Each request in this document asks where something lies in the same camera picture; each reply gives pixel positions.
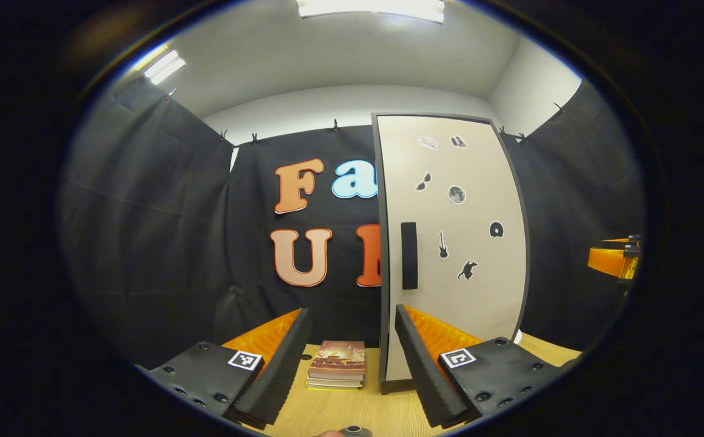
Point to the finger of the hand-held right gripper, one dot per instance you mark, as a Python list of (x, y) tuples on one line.
[(628, 241), (613, 261)]

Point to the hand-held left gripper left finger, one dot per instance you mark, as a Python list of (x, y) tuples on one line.
[(282, 370)]

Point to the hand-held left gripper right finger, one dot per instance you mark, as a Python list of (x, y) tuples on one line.
[(419, 370)]

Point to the silver grey bottle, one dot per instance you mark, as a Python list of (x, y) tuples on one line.
[(353, 431)]

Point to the thin yellow book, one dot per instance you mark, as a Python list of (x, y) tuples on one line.
[(331, 387)]

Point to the white paged book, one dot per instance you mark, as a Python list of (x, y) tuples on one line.
[(334, 382)]

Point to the red brown cover book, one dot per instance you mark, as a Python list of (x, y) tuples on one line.
[(340, 358)]

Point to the black backdrop cloth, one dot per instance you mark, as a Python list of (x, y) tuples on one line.
[(145, 243)]

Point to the small ceiling light panel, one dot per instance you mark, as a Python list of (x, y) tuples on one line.
[(164, 67)]

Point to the long ceiling light panel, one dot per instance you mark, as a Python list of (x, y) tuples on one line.
[(370, 9)]

